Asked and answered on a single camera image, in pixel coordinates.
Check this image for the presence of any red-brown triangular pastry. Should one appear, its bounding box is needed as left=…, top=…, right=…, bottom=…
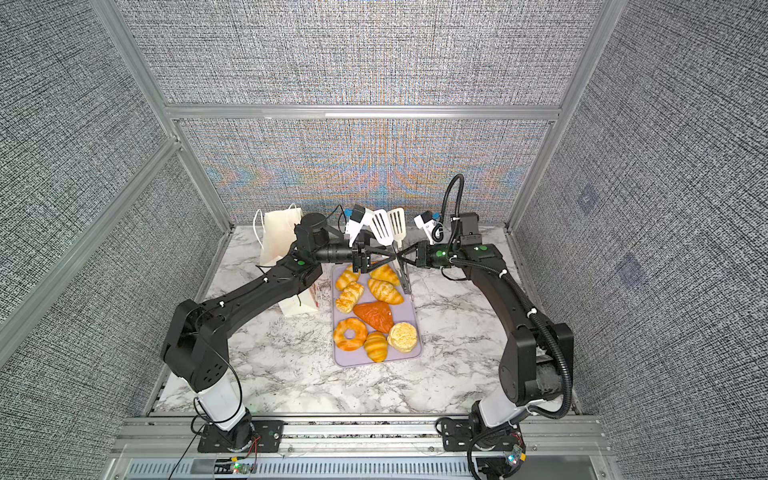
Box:
left=353, top=301, right=394, bottom=334

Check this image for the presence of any lilac plastic tray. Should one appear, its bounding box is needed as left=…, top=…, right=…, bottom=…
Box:
left=332, top=264, right=423, bottom=368

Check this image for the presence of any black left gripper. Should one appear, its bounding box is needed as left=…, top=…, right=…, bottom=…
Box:
left=314, top=232, right=394, bottom=277

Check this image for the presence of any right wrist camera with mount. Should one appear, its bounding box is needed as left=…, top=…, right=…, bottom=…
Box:
left=414, top=210, right=437, bottom=245

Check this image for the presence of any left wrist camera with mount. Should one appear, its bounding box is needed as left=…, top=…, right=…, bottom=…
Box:
left=344, top=204, right=371, bottom=246

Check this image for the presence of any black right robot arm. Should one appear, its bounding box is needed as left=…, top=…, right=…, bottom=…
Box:
left=397, top=212, right=574, bottom=447

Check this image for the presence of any small striped bun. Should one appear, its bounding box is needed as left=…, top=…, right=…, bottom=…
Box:
left=364, top=331, right=389, bottom=363

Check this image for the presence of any braided bread roll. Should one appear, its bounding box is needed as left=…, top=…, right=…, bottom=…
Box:
left=335, top=282, right=365, bottom=314

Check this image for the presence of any croissant middle right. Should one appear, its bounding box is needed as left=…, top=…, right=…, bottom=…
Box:
left=368, top=278, right=405, bottom=305

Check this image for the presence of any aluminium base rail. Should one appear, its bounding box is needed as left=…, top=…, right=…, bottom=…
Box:
left=100, top=414, right=622, bottom=479

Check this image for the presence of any small croissant top left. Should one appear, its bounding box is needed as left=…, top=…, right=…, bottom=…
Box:
left=335, top=265, right=360, bottom=291

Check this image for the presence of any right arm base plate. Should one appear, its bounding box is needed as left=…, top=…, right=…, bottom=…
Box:
left=435, top=417, right=527, bottom=466

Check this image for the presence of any white paper bag with rose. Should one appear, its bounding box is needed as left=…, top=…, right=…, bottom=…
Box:
left=252, top=203, right=319, bottom=317

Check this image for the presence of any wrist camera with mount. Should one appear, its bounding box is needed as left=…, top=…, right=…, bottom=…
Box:
left=344, top=204, right=371, bottom=246
left=414, top=210, right=437, bottom=245

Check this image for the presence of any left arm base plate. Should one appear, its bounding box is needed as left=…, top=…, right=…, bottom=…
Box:
left=197, top=420, right=285, bottom=455

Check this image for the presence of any black corrugated cable conduit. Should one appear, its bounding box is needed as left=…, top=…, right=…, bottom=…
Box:
left=439, top=173, right=575, bottom=421

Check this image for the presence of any croissant top right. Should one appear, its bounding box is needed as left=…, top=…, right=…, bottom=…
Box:
left=370, top=264, right=401, bottom=286

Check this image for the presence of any pale round scone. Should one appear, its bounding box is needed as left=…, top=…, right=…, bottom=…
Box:
left=387, top=322, right=418, bottom=353

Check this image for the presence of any glazed donut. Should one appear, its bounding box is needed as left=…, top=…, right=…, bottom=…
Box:
left=333, top=318, right=368, bottom=352

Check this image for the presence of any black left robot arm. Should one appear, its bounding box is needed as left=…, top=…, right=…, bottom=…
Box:
left=160, top=213, right=396, bottom=453

